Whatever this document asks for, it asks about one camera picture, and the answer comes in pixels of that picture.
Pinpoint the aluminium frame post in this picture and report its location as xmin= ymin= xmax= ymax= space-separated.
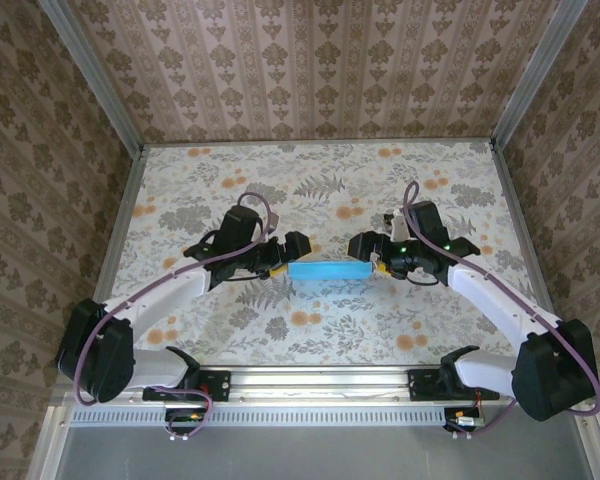
xmin=39 ymin=0 xmax=146 ymax=156
xmin=492 ymin=0 xmax=564 ymax=146

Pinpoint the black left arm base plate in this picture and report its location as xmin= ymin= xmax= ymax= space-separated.
xmin=142 ymin=369 xmax=232 ymax=403

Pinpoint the floral patterned table cover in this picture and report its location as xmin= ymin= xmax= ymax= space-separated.
xmin=93 ymin=141 xmax=561 ymax=366

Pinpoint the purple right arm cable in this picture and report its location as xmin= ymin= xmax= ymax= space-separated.
xmin=402 ymin=179 xmax=600 ymax=442

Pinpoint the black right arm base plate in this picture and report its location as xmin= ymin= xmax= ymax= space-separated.
xmin=408 ymin=368 xmax=500 ymax=402

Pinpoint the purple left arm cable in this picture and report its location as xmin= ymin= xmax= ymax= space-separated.
xmin=74 ymin=191 xmax=276 ymax=444

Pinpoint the blue and white paper box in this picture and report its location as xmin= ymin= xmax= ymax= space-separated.
xmin=288 ymin=259 xmax=374 ymax=284

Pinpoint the aluminium back rail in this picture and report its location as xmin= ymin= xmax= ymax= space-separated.
xmin=142 ymin=137 xmax=496 ymax=147

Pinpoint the small black electronics board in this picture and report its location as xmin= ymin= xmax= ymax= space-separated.
xmin=443 ymin=407 xmax=487 ymax=432
xmin=165 ymin=408 xmax=206 ymax=432

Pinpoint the aluminium front rail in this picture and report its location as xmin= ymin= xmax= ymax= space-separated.
xmin=54 ymin=366 xmax=596 ymax=406

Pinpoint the slotted grey cable duct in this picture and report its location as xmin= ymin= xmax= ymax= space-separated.
xmin=69 ymin=407 xmax=481 ymax=426

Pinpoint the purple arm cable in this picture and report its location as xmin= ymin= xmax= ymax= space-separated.
xmin=402 ymin=179 xmax=600 ymax=442
xmin=74 ymin=191 xmax=276 ymax=444

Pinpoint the aluminium side rail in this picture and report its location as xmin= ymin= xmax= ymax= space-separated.
xmin=74 ymin=147 xmax=146 ymax=366
xmin=492 ymin=144 xmax=571 ymax=364

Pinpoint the grey metal panel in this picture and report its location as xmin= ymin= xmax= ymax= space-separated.
xmin=54 ymin=405 xmax=599 ymax=480

